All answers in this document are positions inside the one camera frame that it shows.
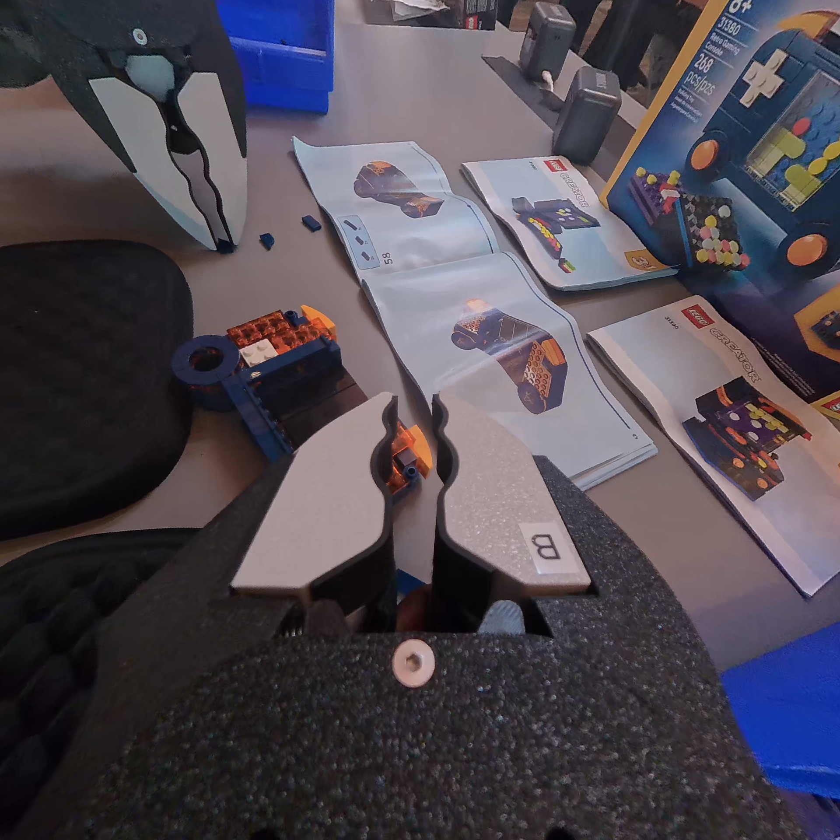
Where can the thick instruction booklet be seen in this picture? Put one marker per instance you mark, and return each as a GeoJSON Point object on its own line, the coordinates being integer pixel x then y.
{"type": "Point", "coordinates": [459, 295]}

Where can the blue yellow toy brick box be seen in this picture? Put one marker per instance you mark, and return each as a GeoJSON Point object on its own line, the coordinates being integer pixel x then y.
{"type": "Point", "coordinates": [754, 164]}

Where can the dark grey box device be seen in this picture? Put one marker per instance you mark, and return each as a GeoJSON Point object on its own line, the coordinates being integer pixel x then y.
{"type": "Point", "coordinates": [548, 33]}
{"type": "Point", "coordinates": [586, 115]}

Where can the black wrist rest pad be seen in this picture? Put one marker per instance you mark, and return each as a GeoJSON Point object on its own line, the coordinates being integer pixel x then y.
{"type": "Point", "coordinates": [59, 623]}
{"type": "Point", "coordinates": [85, 380]}

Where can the computer cover instruction booklet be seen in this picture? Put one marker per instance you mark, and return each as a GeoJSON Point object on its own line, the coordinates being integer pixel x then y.
{"type": "Point", "coordinates": [590, 243]}

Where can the black toy brick box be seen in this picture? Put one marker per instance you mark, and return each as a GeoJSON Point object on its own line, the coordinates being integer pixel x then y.
{"type": "Point", "coordinates": [472, 13]}

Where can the arcade cover instruction booklet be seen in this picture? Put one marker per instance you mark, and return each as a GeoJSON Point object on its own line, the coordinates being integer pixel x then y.
{"type": "Point", "coordinates": [656, 374]}

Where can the dark blue orange brick model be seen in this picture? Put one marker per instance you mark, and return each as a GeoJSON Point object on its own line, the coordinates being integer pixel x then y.
{"type": "Point", "coordinates": [262, 354]}

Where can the blue plastic bin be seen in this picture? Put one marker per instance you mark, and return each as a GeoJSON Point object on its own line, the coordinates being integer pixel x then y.
{"type": "Point", "coordinates": [282, 52]}
{"type": "Point", "coordinates": [787, 722]}

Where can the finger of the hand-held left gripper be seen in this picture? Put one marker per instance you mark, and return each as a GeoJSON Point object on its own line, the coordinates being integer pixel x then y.
{"type": "Point", "coordinates": [223, 144]}
{"type": "Point", "coordinates": [144, 144]}

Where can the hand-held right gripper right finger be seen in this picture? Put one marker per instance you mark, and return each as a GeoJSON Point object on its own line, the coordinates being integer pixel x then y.
{"type": "Point", "coordinates": [499, 505]}

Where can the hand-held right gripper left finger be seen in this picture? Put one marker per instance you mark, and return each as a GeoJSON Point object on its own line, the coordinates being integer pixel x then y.
{"type": "Point", "coordinates": [321, 512]}

